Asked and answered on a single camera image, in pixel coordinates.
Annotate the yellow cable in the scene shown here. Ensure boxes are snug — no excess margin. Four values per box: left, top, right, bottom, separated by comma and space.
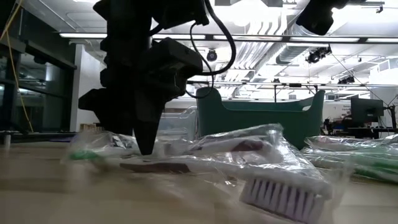
0, 0, 35, 134

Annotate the silver ventilation duct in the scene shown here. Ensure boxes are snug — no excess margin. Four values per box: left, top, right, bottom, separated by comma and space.
275, 0, 361, 65

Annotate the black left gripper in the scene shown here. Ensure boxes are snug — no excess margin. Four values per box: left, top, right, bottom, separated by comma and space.
78, 39, 167, 156

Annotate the small frosted plastic bin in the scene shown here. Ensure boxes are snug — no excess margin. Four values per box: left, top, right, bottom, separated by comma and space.
156, 105, 199, 147

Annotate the black aluminium table frame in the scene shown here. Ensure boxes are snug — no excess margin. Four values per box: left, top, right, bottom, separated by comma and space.
0, 130, 77, 144

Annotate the black crossbar with light strips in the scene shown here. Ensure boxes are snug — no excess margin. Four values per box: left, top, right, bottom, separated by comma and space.
58, 32, 398, 45

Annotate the black framed glass partition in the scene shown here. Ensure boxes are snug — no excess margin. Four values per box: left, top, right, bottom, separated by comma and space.
0, 0, 78, 135

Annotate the black computer monitor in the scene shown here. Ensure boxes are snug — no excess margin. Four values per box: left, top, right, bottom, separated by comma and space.
350, 97, 385, 124

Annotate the black camera cable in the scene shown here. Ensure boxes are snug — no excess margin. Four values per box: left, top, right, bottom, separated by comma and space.
149, 0, 238, 100

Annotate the green toothbrush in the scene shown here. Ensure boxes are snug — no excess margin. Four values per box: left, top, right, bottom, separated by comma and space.
310, 157, 398, 185
63, 129, 141, 165
300, 145, 398, 170

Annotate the wooden block stack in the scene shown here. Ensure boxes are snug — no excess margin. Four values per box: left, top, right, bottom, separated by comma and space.
79, 123, 103, 133

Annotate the teal plastic bin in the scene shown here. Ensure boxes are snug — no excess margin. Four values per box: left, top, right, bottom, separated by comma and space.
195, 86, 326, 151

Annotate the black background table frame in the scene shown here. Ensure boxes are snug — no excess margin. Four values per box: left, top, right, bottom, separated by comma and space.
186, 79, 398, 103

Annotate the purple toothbrush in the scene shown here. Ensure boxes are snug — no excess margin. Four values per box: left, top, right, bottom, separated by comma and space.
119, 146, 336, 224
303, 133, 398, 154
185, 123, 284, 158

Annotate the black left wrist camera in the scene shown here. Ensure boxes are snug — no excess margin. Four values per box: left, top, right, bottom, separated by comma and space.
138, 36, 205, 105

